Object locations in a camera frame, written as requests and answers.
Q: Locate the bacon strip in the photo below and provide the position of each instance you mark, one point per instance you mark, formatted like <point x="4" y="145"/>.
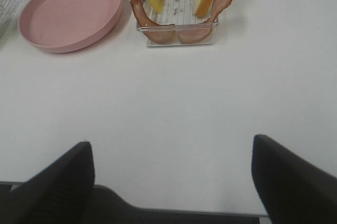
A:
<point x="159" y="37"/>
<point x="196" y="35"/>

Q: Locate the clear left food container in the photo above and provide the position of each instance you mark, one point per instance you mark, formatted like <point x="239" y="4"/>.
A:
<point x="9" y="11"/>

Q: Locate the pink round plate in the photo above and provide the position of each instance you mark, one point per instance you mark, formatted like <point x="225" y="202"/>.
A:
<point x="62" y="26"/>

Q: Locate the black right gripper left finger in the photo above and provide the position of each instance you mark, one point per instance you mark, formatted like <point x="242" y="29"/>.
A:
<point x="58" y="194"/>

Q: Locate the clear right food container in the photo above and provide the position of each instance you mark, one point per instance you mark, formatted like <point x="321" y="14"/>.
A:
<point x="180" y="13"/>

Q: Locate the clear food container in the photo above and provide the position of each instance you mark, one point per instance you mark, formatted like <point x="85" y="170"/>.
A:
<point x="180" y="13"/>
<point x="9" y="11"/>

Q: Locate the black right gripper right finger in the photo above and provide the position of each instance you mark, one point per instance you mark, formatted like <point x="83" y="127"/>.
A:
<point x="291" y="189"/>

